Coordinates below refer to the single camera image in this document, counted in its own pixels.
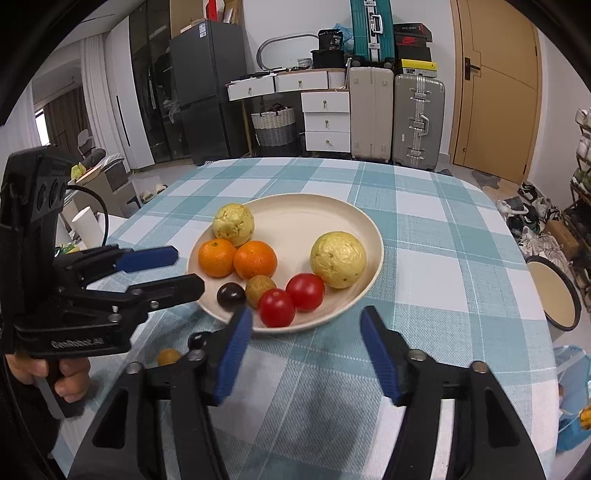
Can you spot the round black-rimmed stool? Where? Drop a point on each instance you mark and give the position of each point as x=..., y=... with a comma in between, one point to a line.
x=557, y=293

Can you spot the woven laundry basket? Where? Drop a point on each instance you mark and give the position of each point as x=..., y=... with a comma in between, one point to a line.
x=275, y=127

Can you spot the red tomato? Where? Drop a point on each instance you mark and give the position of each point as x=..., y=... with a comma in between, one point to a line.
x=276, y=310
x=307, y=291

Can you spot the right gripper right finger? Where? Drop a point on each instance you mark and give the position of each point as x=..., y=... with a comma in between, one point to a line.
x=489, y=440

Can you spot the white drawer cabinet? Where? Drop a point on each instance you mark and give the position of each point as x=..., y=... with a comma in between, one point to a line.
x=324, y=103

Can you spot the beige suitcase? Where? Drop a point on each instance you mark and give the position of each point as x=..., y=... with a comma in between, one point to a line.
x=371, y=94

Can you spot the brown longan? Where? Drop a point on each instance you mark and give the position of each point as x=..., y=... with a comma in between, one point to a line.
x=256, y=287
x=168, y=356

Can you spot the teal suitcase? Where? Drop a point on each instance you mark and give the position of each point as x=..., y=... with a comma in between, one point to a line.
x=373, y=33

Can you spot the orange mandarin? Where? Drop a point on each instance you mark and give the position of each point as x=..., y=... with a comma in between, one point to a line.
x=215, y=257
x=255, y=258

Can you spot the wooden door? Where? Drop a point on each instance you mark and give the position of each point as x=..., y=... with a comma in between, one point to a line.
x=498, y=89

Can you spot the dark plum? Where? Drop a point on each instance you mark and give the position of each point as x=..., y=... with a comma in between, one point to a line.
x=231, y=296
x=197, y=340

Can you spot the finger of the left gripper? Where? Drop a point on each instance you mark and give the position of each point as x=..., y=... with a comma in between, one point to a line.
x=85, y=267
x=139, y=300

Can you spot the blue plastic bag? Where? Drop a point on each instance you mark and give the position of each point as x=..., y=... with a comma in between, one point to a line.
x=573, y=375

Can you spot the yellow-green guava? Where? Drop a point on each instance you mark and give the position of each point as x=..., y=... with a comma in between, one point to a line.
x=338, y=258
x=233, y=222

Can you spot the black refrigerator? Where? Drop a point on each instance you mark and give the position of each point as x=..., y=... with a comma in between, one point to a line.
x=205, y=58

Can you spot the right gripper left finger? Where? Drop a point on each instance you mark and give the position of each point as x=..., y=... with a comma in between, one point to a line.
x=124, y=438

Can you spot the wooden shoe rack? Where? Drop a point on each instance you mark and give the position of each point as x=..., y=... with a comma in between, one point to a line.
x=578, y=214

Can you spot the silver suitcase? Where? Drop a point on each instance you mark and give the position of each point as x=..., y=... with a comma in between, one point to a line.
x=419, y=107

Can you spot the stacked shoe boxes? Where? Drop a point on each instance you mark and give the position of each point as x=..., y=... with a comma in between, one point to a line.
x=413, y=54

